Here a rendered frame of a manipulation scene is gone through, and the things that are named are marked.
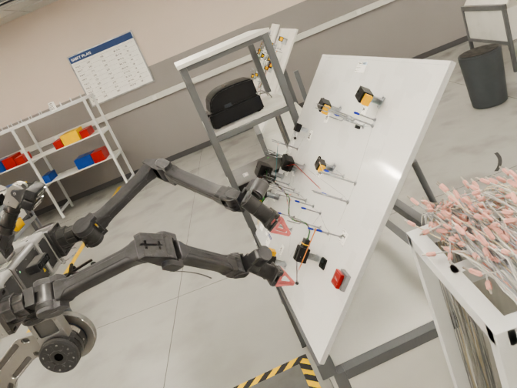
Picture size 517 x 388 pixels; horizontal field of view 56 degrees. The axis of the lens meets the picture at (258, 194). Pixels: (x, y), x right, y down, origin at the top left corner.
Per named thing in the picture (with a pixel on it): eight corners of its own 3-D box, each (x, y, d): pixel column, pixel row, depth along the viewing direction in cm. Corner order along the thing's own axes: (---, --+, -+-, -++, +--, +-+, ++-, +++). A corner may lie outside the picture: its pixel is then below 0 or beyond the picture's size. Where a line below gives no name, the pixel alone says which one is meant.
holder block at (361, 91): (378, 87, 175) (356, 78, 173) (386, 99, 166) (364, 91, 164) (371, 98, 178) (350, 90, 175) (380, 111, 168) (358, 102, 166)
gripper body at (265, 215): (274, 209, 179) (258, 197, 177) (280, 216, 169) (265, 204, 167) (263, 223, 179) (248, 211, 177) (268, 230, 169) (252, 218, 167)
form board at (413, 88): (258, 233, 269) (255, 232, 269) (325, 55, 248) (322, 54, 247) (324, 365, 158) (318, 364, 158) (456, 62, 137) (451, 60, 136)
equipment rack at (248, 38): (301, 349, 302) (175, 66, 239) (279, 301, 358) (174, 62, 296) (374, 315, 304) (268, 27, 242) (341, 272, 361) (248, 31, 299)
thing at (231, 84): (215, 131, 260) (200, 98, 254) (209, 125, 282) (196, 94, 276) (265, 108, 263) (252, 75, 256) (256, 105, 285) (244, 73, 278)
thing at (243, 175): (239, 198, 272) (235, 187, 270) (231, 181, 305) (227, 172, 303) (292, 174, 274) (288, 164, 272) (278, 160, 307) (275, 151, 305)
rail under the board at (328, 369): (323, 381, 160) (316, 366, 158) (258, 244, 271) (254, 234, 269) (338, 373, 161) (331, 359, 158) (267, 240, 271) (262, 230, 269)
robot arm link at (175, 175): (163, 182, 201) (151, 165, 193) (172, 172, 203) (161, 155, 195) (239, 217, 176) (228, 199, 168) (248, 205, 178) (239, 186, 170)
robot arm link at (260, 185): (231, 210, 178) (223, 195, 172) (245, 187, 184) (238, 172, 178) (259, 216, 172) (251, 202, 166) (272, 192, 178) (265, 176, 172)
